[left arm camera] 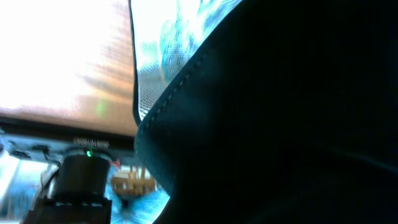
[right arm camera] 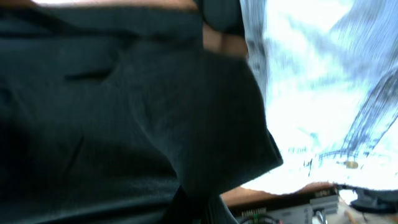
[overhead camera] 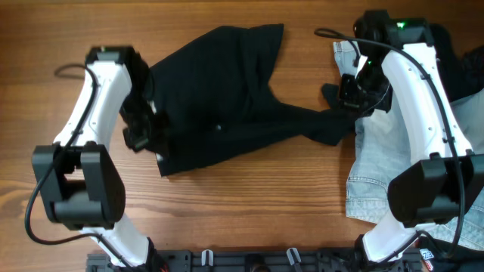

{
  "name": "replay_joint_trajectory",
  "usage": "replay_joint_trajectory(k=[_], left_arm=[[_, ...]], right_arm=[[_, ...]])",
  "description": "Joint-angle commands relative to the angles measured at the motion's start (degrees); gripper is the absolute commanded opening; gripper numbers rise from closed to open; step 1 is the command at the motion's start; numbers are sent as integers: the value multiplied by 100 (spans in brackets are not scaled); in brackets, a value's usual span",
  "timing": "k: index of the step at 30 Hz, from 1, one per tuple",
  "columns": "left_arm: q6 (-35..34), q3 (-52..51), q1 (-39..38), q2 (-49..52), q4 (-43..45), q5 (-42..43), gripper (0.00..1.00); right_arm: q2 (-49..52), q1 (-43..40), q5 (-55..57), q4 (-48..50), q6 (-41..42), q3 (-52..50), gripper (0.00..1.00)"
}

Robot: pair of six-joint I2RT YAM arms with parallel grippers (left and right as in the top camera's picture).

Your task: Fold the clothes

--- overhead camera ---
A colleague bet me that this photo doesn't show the black shorts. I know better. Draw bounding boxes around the black shorts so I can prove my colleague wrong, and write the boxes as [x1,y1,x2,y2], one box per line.
[149,23,355,176]

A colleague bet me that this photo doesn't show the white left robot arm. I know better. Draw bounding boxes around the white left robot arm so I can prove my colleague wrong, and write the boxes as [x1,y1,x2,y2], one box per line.
[30,46,169,271]

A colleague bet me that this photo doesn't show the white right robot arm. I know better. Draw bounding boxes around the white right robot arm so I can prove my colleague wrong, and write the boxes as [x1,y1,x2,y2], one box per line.
[334,10,483,267]

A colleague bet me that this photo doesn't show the dark garment under jeans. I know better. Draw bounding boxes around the dark garment under jeans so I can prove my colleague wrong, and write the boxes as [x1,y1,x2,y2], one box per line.
[321,83,341,110]

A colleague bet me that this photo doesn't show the light blue denim jeans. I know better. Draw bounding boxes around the light blue denim jeans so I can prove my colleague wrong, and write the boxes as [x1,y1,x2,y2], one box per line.
[333,41,483,251]

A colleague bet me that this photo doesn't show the black garment with logo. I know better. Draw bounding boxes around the black garment with logo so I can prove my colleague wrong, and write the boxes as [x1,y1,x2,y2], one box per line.
[430,24,483,102]

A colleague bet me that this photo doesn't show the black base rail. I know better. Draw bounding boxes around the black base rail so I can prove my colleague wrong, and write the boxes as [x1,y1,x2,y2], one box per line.
[85,248,424,272]

